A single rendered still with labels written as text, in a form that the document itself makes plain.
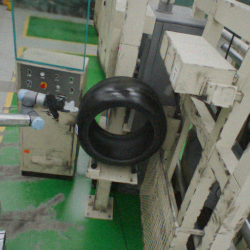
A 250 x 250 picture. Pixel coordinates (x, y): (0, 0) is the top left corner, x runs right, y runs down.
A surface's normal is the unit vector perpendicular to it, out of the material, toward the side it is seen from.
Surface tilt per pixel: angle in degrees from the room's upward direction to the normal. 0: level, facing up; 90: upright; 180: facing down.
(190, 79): 90
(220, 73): 90
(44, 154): 90
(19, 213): 0
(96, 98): 56
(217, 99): 72
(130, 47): 90
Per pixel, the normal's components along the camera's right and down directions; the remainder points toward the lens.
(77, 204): 0.17, -0.84
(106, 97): -0.22, -0.24
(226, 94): 0.05, 0.25
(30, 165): 0.00, 0.53
